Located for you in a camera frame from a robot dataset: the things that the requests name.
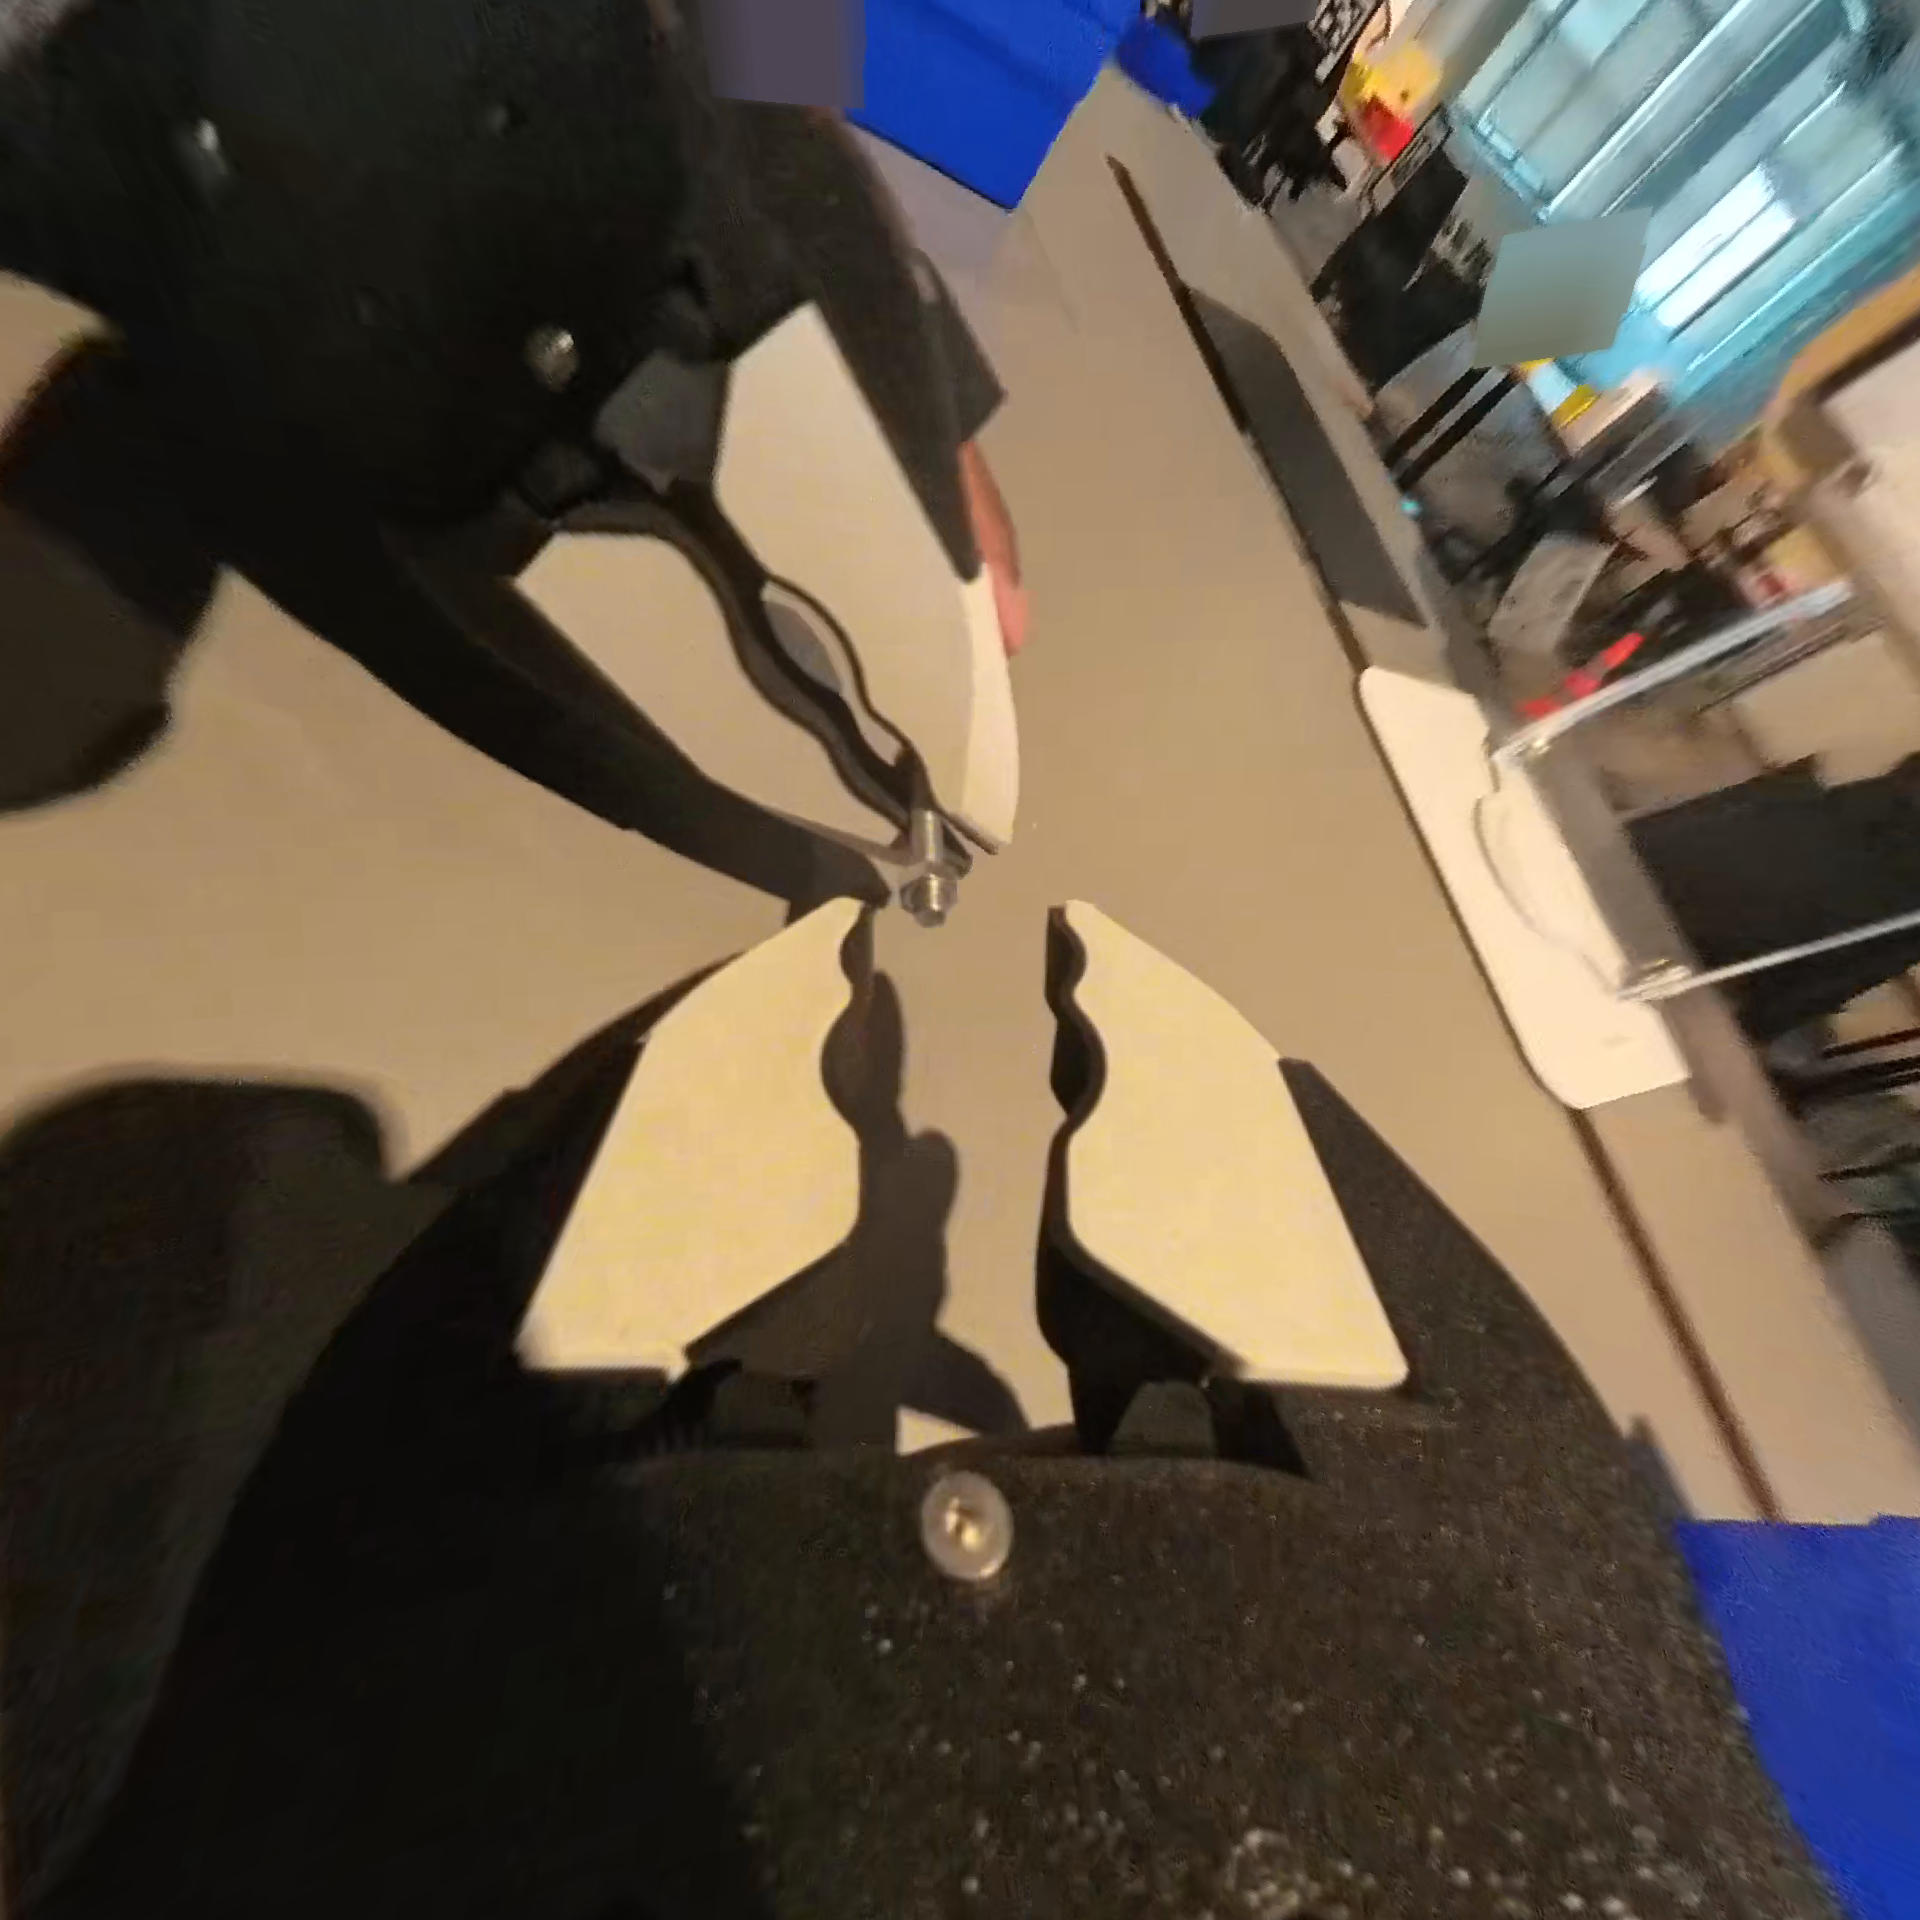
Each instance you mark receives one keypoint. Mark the silver metal bolt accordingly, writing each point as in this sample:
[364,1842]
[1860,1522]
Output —
[931,902]

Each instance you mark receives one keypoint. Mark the clear acrylic stand bracket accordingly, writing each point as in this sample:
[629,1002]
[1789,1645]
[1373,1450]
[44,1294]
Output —
[1725,662]

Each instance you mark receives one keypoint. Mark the small blue bin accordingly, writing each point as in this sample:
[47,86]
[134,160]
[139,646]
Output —
[1161,67]

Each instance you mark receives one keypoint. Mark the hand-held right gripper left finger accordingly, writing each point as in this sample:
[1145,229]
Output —
[704,1184]

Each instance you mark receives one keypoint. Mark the blue plastic bin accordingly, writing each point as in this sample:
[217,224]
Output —
[974,90]
[1829,1694]

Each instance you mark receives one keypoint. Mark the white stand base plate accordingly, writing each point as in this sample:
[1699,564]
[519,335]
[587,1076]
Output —
[1440,811]

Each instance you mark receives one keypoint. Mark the yellow plastic box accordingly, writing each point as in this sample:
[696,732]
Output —
[1396,84]

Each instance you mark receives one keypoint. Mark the black desk mat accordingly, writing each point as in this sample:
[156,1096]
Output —
[1307,452]

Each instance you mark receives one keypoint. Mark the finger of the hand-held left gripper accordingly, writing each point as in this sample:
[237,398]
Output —
[870,494]
[646,646]

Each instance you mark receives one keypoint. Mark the person's left hand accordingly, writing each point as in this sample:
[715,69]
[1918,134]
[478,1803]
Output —
[997,541]

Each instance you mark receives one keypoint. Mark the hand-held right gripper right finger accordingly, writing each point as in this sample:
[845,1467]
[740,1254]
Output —
[1214,1200]

